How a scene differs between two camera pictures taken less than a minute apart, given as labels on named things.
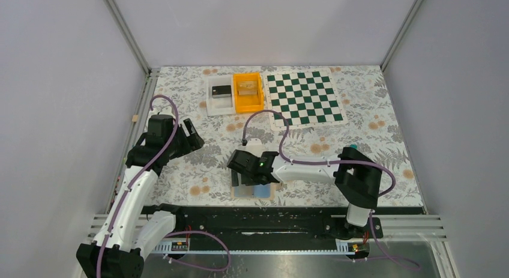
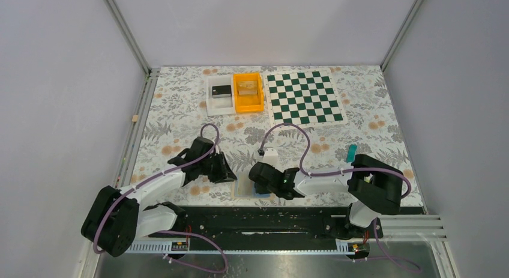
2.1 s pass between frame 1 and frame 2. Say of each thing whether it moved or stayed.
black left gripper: moved
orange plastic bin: stayed
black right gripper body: moved
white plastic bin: stayed
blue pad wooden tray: stayed
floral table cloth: stayed
